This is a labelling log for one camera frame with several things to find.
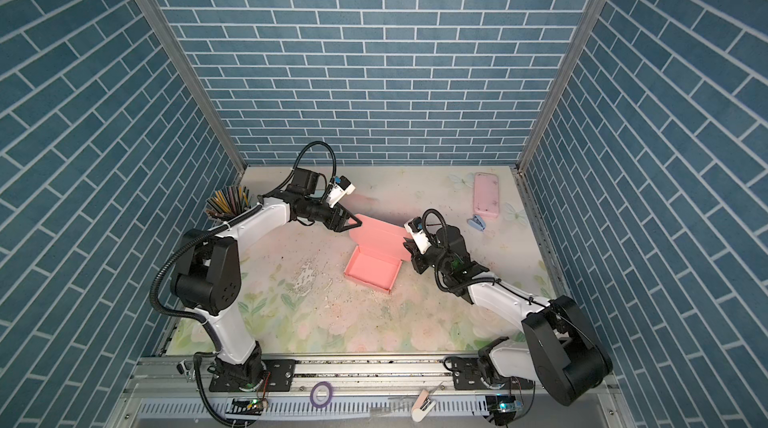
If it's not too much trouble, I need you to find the purple tape roll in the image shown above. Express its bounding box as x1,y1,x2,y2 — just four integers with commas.
309,381,334,410

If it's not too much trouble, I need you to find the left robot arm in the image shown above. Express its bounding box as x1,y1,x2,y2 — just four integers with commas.
148,141,362,368

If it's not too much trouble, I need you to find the pink metal pencil bucket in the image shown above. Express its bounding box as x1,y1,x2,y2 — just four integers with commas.
243,205,264,222

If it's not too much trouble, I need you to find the pink paper box sheet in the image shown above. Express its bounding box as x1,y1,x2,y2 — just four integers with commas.
344,215,411,294

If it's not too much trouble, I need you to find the white pink clip tool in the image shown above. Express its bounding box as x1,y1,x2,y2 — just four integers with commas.
411,390,436,423

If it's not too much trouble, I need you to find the pink pencil case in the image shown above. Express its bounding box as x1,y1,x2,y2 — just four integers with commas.
472,173,501,219

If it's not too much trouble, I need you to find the aluminium front rail frame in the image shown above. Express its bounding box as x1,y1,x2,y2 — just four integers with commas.
106,353,634,427

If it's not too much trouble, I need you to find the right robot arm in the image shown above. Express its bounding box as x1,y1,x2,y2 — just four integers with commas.
404,218,613,406

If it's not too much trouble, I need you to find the bundle of colored pencils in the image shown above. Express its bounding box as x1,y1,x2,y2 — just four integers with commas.
204,186,252,221

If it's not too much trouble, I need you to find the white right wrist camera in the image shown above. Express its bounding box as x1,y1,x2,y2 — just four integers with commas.
404,217,432,255

